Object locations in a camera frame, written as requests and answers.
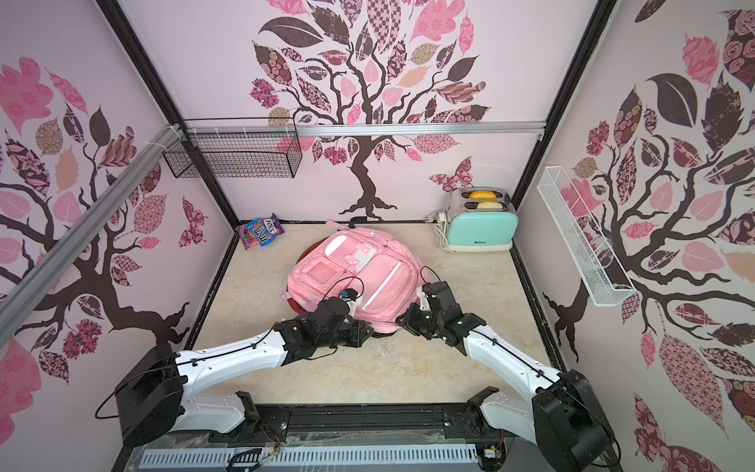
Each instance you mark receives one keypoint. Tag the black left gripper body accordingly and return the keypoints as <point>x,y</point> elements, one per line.
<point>345,335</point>

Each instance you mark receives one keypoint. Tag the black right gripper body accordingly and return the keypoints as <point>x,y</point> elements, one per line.
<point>413,318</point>

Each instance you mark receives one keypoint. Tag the pink backpack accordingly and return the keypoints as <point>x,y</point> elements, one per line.
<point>385,273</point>

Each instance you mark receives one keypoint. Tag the red backpack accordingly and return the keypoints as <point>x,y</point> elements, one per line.
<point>293,304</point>

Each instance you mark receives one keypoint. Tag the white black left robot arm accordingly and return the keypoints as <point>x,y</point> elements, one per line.
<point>167,390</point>

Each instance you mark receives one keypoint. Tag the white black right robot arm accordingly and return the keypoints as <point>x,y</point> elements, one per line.
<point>535,382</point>

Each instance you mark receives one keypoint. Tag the blue M&M's candy bag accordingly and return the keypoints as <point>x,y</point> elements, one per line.
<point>257,234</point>

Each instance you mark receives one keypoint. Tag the mint green toaster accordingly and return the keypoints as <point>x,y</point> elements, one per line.
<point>480,219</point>

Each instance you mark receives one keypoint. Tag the pink red candy bag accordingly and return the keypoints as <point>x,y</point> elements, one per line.
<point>243,236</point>

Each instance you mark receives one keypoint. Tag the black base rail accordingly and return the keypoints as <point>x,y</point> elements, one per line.
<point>475,420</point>

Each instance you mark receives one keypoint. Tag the white slotted cable duct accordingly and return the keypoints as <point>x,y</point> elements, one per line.
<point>316,458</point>

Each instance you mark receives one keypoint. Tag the white wire shelf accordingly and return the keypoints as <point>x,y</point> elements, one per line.
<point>570,203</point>

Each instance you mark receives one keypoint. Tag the black wire basket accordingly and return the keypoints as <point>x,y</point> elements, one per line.
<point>254,148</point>

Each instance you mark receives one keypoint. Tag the aluminium rail back wall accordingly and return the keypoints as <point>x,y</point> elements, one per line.
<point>416,129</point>

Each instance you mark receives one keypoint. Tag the aluminium rail wall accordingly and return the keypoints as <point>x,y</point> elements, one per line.
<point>416,129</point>
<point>29,292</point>

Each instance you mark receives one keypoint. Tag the aluminium rail left wall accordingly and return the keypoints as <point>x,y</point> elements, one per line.
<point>29,292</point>

